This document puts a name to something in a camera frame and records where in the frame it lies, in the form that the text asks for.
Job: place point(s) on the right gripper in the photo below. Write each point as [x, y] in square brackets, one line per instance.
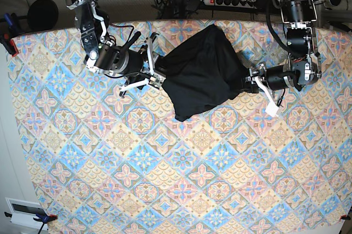
[135, 59]

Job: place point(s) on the blue orange clamp lower left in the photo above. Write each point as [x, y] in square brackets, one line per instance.
[41, 218]

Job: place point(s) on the white power strip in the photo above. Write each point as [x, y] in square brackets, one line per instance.
[230, 3]

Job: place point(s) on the black t-shirt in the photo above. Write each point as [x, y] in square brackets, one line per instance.
[202, 73]

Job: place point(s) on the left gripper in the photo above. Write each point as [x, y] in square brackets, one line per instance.
[279, 78]

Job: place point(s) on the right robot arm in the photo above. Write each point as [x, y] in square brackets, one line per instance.
[103, 56]

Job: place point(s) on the blue orange clamp upper left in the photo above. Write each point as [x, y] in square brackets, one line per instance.
[7, 39]

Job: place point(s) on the white floor vent box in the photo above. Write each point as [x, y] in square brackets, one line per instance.
[23, 213]

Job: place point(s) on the blue orange clamp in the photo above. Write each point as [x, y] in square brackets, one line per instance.
[7, 39]
[41, 218]

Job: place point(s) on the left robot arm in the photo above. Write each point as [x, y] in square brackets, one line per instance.
[304, 65]

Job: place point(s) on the orange clamp lower right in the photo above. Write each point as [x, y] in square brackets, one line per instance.
[345, 217]

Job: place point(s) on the patterned tablecloth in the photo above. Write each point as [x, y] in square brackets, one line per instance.
[105, 164]

